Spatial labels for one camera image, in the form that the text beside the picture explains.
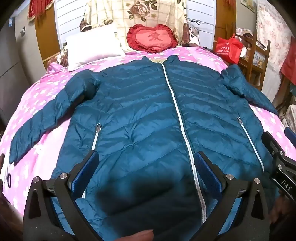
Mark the pink floral bedsheet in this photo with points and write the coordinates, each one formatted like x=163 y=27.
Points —
x=41 y=97

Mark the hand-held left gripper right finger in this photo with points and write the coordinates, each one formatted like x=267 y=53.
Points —
x=208 y=174

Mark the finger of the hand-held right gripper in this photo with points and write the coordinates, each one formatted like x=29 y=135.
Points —
x=274 y=144
x=291 y=138

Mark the white pillow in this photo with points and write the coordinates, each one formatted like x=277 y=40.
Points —
x=92 y=48

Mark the red shopping bag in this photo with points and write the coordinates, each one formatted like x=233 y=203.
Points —
x=227 y=49

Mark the pale floral curtain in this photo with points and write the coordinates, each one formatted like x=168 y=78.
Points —
x=272 y=27

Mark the wooden bed headboard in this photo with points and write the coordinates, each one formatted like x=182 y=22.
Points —
x=46 y=41

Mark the teal puffer jacket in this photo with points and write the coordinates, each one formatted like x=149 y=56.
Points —
x=138 y=115

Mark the cream floral quilt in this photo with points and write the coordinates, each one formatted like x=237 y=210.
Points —
x=111 y=14

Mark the red fringed hanging cloth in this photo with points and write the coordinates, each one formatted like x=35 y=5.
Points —
x=39 y=9

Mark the red heart-shaped cushion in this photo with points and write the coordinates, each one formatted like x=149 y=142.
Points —
x=151 y=38

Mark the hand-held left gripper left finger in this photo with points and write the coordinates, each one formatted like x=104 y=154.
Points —
x=86 y=171

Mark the grey cabinet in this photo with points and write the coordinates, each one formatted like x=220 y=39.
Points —
x=13 y=58

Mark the wooden shelf rack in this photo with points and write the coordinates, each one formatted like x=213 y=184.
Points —
x=256 y=64

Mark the person's left hand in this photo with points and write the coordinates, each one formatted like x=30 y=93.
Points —
x=136 y=236

